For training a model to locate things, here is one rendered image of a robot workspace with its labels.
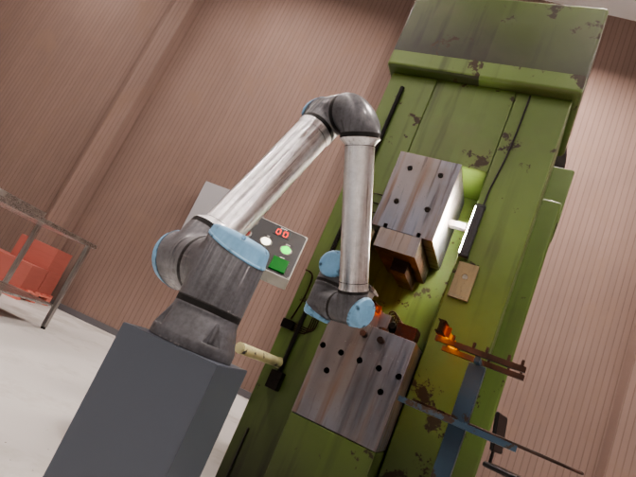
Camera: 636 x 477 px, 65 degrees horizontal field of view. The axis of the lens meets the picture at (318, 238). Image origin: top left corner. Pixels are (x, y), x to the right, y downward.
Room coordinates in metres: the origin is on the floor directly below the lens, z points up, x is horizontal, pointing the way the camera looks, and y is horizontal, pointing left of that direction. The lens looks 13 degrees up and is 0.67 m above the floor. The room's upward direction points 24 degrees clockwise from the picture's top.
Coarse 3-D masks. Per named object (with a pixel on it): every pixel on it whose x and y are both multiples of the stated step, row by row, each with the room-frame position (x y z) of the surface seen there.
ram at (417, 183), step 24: (408, 168) 2.18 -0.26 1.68; (432, 168) 2.13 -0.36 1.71; (456, 168) 2.09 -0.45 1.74; (384, 192) 2.20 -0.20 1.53; (408, 192) 2.16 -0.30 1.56; (432, 192) 2.12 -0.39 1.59; (456, 192) 2.19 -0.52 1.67; (384, 216) 2.18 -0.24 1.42; (408, 216) 2.14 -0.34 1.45; (432, 216) 2.10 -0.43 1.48; (456, 216) 2.39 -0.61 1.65; (432, 240) 2.08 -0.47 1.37; (432, 264) 2.42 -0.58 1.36
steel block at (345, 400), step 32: (320, 352) 2.14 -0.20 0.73; (352, 352) 2.08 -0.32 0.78; (416, 352) 2.08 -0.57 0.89; (320, 384) 2.11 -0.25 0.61; (352, 384) 2.06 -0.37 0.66; (384, 384) 2.01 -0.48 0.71; (320, 416) 2.09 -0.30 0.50; (352, 416) 2.04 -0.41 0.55; (384, 416) 2.00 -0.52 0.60; (384, 448) 2.14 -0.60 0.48
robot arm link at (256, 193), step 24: (336, 96) 1.29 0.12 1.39; (312, 120) 1.31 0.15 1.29; (288, 144) 1.29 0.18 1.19; (312, 144) 1.31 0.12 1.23; (264, 168) 1.27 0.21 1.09; (288, 168) 1.28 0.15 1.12; (240, 192) 1.25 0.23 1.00; (264, 192) 1.26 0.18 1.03; (216, 216) 1.23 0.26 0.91; (240, 216) 1.24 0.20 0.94; (168, 240) 1.22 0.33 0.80; (168, 264) 1.18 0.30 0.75
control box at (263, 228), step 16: (256, 224) 2.25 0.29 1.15; (272, 224) 2.27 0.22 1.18; (256, 240) 2.21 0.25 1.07; (272, 240) 2.23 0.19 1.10; (288, 240) 2.25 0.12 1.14; (304, 240) 2.27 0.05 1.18; (272, 256) 2.18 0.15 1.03; (288, 256) 2.20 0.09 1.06; (272, 272) 2.15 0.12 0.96; (288, 272) 2.16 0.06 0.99
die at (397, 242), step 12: (384, 228) 2.18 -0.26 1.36; (384, 240) 2.17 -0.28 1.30; (396, 240) 2.15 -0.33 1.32; (408, 240) 2.12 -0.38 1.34; (420, 240) 2.10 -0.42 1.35; (384, 252) 2.22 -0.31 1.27; (396, 252) 2.14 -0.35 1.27; (408, 252) 2.12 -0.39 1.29; (420, 252) 2.17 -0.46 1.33; (384, 264) 2.44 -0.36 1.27; (420, 264) 2.26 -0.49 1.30; (420, 276) 2.37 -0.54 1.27
